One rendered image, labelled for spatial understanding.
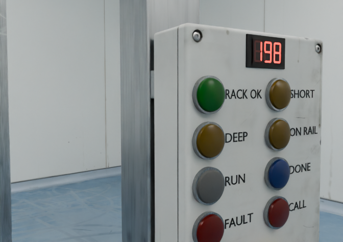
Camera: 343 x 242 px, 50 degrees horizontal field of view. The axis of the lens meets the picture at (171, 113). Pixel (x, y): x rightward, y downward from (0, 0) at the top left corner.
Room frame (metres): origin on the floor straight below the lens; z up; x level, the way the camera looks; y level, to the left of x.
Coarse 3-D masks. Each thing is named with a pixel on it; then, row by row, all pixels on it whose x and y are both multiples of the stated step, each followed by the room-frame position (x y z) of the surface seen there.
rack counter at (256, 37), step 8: (248, 40) 0.31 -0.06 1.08; (272, 40) 0.32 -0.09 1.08; (280, 40) 0.33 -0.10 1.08; (248, 48) 0.31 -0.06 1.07; (248, 56) 0.31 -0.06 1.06; (248, 64) 0.31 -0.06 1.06; (256, 64) 0.31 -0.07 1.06; (264, 64) 0.32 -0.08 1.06; (272, 64) 0.32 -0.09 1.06; (280, 64) 0.33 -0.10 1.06
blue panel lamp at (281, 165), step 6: (276, 162) 0.32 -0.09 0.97; (282, 162) 0.33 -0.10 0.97; (270, 168) 0.32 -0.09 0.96; (276, 168) 0.32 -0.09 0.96; (282, 168) 0.32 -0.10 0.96; (288, 168) 0.33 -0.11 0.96; (270, 174) 0.32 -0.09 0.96; (276, 174) 0.32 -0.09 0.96; (282, 174) 0.32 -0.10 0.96; (288, 174) 0.33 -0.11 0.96; (270, 180) 0.32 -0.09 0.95; (276, 180) 0.32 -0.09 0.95; (282, 180) 0.32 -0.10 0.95; (276, 186) 0.32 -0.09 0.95; (282, 186) 0.33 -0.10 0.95
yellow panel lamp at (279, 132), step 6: (276, 120) 0.32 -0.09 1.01; (282, 120) 0.33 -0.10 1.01; (276, 126) 0.32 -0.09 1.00; (282, 126) 0.32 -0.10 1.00; (288, 126) 0.33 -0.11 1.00; (270, 132) 0.32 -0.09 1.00; (276, 132) 0.32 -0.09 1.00; (282, 132) 0.32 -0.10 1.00; (288, 132) 0.33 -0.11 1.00; (270, 138) 0.32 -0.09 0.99; (276, 138) 0.32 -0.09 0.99; (282, 138) 0.32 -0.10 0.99; (288, 138) 0.33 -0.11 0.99; (276, 144) 0.32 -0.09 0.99; (282, 144) 0.32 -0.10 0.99
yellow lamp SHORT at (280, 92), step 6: (276, 84) 0.32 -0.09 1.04; (282, 84) 0.32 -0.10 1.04; (288, 84) 0.33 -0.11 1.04; (270, 90) 0.32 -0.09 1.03; (276, 90) 0.32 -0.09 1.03; (282, 90) 0.32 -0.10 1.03; (288, 90) 0.33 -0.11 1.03; (270, 96) 0.32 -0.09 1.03; (276, 96) 0.32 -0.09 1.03; (282, 96) 0.32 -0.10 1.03; (288, 96) 0.33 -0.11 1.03; (276, 102) 0.32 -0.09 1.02; (282, 102) 0.32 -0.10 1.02; (288, 102) 0.33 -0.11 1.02; (276, 108) 0.32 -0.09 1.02; (282, 108) 0.33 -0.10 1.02
